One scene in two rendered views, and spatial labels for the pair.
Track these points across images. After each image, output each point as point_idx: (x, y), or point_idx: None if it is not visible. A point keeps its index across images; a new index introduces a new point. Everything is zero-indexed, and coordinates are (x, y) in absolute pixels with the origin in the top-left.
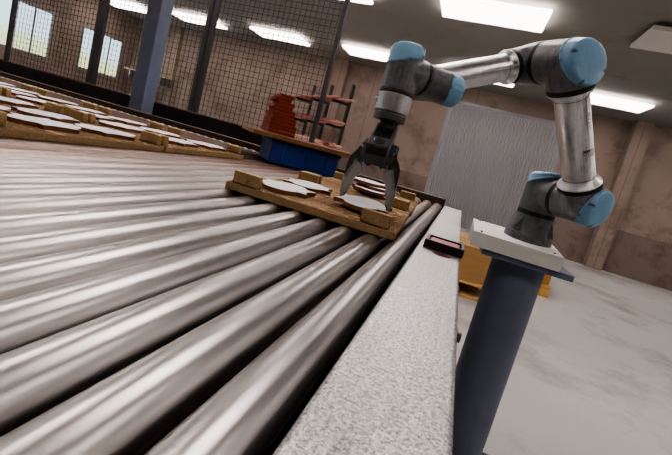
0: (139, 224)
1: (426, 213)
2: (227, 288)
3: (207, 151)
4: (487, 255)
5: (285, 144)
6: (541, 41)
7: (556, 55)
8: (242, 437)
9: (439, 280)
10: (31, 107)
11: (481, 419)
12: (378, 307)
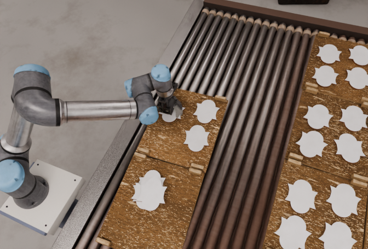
0: (226, 50)
1: (105, 199)
2: (205, 38)
3: (275, 197)
4: None
5: None
6: (36, 89)
7: (49, 78)
8: (198, 19)
9: (161, 63)
10: None
11: None
12: (182, 43)
